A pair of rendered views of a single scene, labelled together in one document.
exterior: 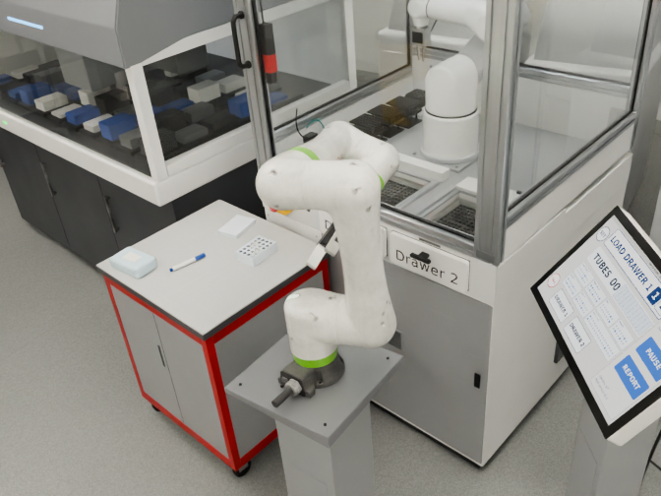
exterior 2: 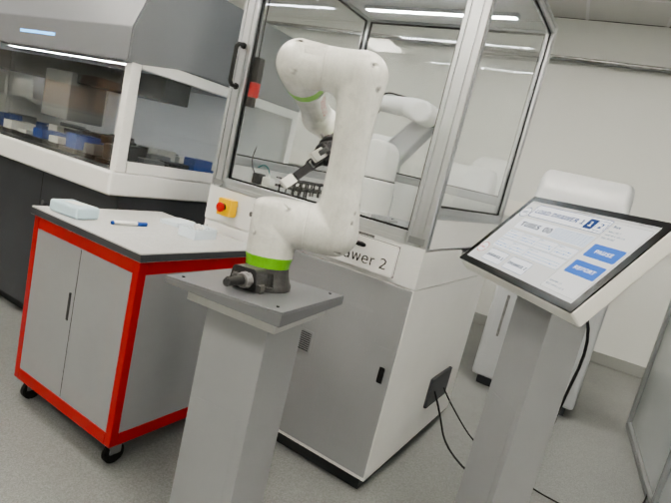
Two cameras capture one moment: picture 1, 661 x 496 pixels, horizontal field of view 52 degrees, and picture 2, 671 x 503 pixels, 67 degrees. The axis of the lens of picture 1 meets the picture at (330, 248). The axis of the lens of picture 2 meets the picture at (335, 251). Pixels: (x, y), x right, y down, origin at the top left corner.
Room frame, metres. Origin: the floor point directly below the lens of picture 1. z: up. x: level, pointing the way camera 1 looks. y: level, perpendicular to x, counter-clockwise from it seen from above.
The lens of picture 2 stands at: (0.03, 0.27, 1.16)
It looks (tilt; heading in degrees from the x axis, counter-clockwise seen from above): 10 degrees down; 344
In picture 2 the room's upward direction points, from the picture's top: 13 degrees clockwise
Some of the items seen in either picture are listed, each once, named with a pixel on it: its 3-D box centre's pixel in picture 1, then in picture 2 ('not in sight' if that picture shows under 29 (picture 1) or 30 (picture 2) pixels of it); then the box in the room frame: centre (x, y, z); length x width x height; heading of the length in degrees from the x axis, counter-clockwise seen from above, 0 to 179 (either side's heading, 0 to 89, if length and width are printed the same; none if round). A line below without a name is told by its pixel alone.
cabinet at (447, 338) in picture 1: (443, 279); (336, 326); (2.26, -0.45, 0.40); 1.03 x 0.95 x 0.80; 45
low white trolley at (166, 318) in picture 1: (228, 337); (137, 321); (2.03, 0.42, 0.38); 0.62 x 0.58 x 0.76; 45
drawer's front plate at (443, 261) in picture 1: (427, 261); (359, 251); (1.73, -0.30, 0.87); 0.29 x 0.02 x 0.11; 45
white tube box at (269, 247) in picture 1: (256, 250); (198, 232); (2.02, 0.26, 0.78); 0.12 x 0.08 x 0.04; 140
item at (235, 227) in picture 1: (236, 226); (178, 222); (2.21, 0.35, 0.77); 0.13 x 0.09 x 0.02; 148
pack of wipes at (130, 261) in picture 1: (133, 262); (74, 209); (2.01, 0.70, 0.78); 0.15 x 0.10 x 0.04; 51
